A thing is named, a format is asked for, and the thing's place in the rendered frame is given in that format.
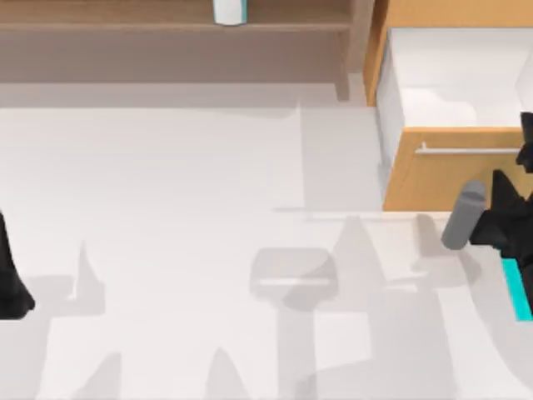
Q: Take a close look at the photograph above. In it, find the white and teal can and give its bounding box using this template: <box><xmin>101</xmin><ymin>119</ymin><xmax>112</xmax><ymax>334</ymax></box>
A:
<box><xmin>213</xmin><ymin>0</ymin><xmax>249</xmax><ymax>27</ymax></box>

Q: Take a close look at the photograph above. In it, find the long metal handle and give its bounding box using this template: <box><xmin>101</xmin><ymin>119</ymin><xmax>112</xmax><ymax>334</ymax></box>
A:
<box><xmin>415</xmin><ymin>141</ymin><xmax>526</xmax><ymax>157</ymax></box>

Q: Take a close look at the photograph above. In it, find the pale wooden drawer front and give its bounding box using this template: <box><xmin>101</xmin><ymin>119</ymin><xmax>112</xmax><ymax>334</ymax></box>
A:
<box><xmin>381</xmin><ymin>126</ymin><xmax>533</xmax><ymax>213</ymax></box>

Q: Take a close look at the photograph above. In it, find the wooden cupboard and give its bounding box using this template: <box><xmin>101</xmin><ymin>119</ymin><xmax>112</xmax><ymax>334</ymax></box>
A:
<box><xmin>361</xmin><ymin>0</ymin><xmax>533</xmax><ymax>108</ymax></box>

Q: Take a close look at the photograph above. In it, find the drawer with white inside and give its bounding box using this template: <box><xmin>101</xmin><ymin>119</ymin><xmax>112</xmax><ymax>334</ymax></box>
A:
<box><xmin>376</xmin><ymin>26</ymin><xmax>533</xmax><ymax>177</ymax></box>

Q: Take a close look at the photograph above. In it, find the pale grey rounded box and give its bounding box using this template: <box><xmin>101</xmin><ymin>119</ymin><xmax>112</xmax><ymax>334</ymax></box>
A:
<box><xmin>441</xmin><ymin>179</ymin><xmax>488</xmax><ymax>252</ymax></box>

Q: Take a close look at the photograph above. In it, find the wooden open shelf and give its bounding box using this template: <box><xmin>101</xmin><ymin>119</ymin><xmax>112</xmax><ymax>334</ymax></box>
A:
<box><xmin>0</xmin><ymin>0</ymin><xmax>364</xmax><ymax>102</ymax></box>

